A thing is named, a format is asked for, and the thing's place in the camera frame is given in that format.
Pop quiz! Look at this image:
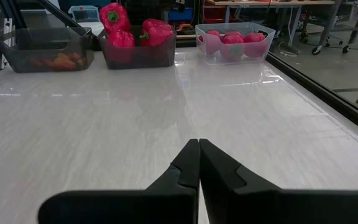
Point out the dark translucent plastic basket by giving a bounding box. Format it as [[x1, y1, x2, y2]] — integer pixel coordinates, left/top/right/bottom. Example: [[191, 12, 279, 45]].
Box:
[[97, 26, 177, 70], [0, 27, 95, 73]]

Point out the clear plastic basket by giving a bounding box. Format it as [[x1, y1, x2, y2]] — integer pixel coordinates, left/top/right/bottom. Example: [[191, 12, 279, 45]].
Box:
[[195, 22, 277, 66]]

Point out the blue storage box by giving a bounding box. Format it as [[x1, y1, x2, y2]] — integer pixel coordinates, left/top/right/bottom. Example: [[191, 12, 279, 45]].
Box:
[[167, 7, 196, 22]]

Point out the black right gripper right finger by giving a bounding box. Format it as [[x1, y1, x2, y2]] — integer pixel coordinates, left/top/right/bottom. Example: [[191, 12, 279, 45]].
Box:
[[199, 138, 358, 224]]

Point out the black diagonal frame beam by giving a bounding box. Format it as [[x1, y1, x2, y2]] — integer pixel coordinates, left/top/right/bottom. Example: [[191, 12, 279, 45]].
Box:
[[37, 0, 82, 29]]

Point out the red bell pepper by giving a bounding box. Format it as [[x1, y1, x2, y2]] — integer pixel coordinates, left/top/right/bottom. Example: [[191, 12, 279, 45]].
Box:
[[107, 30, 136, 63], [99, 2, 132, 34], [139, 18, 175, 47]]

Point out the silver aluminium extrusion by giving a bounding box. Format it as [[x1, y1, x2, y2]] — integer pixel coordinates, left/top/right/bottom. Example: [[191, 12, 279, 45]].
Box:
[[1, 17, 16, 70]]

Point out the orange tool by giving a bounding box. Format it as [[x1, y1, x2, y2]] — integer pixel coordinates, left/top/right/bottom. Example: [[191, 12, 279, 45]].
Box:
[[176, 23, 196, 33]]

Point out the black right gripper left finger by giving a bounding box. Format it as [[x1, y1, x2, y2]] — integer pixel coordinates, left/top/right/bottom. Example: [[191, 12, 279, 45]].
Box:
[[37, 138, 201, 224]]

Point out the white dangling cable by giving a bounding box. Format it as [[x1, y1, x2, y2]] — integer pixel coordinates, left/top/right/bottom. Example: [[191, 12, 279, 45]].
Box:
[[277, 6, 301, 57]]

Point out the clear storage box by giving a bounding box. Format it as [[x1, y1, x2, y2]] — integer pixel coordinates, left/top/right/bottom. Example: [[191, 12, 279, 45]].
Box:
[[68, 5, 101, 23]]

